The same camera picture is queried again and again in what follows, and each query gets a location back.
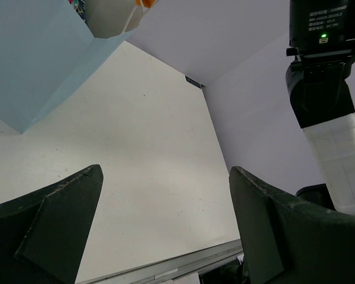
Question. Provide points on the teal Fox's mint candy bag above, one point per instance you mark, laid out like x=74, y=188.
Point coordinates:
x=79, y=7

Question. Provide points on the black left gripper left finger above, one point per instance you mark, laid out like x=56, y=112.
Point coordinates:
x=43, y=234

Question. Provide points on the aluminium front frame rail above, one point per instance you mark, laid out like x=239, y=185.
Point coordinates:
x=199, y=262

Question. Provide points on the orange Kettle chips bag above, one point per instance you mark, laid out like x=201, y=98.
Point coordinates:
x=145, y=3

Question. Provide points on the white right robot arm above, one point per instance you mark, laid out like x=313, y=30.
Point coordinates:
x=322, y=44

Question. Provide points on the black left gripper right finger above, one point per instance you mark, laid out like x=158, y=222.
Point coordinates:
x=287, y=239

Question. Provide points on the light blue paper bag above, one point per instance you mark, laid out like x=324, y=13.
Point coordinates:
x=47, y=52

